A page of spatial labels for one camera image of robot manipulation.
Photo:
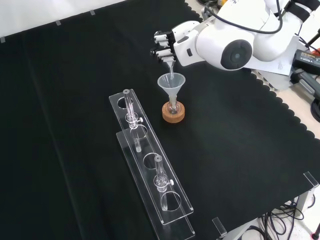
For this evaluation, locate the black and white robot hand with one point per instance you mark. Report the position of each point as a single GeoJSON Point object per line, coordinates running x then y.
{"type": "Point", "coordinates": [182, 47]}

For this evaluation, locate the clear plastic funnel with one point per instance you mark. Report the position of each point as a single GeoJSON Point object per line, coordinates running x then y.
{"type": "Point", "coordinates": [165, 86]}

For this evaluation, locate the small round-bottom glass flask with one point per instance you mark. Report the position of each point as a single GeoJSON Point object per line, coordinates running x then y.
{"type": "Point", "coordinates": [173, 110]}

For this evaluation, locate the clear acrylic funnel stand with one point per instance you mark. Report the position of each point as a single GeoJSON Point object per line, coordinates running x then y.
{"type": "Point", "coordinates": [147, 147]}

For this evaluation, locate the yellow stop button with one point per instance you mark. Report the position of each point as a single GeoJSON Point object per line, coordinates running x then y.
{"type": "Point", "coordinates": [222, 2]}

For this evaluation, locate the grey tape piece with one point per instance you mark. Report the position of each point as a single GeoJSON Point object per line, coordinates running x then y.
{"type": "Point", "coordinates": [92, 12]}
{"type": "Point", "coordinates": [58, 23]}
{"type": "Point", "coordinates": [2, 40]}

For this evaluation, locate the black power adapter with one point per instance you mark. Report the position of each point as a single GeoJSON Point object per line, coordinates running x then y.
{"type": "Point", "coordinates": [307, 58]}

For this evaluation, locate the black cloth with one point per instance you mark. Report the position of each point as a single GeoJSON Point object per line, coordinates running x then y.
{"type": "Point", "coordinates": [75, 125]}

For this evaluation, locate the white sheet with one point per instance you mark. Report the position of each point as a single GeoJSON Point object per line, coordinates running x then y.
{"type": "Point", "coordinates": [50, 12]}

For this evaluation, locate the clear acrylic clip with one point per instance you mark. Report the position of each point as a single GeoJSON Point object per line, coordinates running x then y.
{"type": "Point", "coordinates": [219, 226]}
{"type": "Point", "coordinates": [311, 178]}

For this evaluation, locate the grey table leg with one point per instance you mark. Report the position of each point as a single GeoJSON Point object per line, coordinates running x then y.
{"type": "Point", "coordinates": [303, 205]}

